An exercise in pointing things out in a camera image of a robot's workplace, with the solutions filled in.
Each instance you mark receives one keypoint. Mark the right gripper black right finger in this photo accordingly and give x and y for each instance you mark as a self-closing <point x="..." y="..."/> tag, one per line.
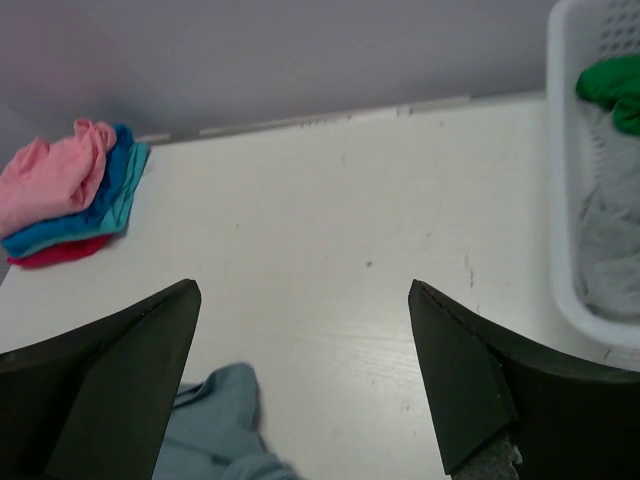
<point x="506" y="407"/>

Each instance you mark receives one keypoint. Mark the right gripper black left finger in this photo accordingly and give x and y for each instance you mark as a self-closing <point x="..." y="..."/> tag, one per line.
<point x="95" y="402"/>

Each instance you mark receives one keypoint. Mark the grey-blue t-shirt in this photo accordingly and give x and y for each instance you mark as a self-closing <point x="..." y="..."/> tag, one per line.
<point x="213" y="431"/>

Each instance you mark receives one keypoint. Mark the red folded t-shirt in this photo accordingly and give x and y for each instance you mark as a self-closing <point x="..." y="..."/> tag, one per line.
<point x="62" y="253"/>

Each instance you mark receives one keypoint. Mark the teal folded t-shirt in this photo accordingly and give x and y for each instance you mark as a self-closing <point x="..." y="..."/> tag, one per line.
<point x="117" y="216"/>

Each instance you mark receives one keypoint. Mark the blue folded t-shirt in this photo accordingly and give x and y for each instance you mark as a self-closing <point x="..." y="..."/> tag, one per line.
<point x="49" y="232"/>

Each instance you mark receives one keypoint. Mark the pink folded t-shirt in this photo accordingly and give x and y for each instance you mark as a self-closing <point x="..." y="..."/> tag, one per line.
<point x="47" y="180"/>

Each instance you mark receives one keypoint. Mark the grey t-shirt in basket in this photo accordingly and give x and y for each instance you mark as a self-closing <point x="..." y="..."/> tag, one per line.
<point x="608" y="233"/>

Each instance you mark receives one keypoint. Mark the green t-shirt in basket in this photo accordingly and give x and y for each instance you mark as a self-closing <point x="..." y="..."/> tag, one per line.
<point x="613" y="85"/>

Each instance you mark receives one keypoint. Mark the white plastic laundry basket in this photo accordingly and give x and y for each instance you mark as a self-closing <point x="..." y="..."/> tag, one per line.
<point x="579" y="34"/>

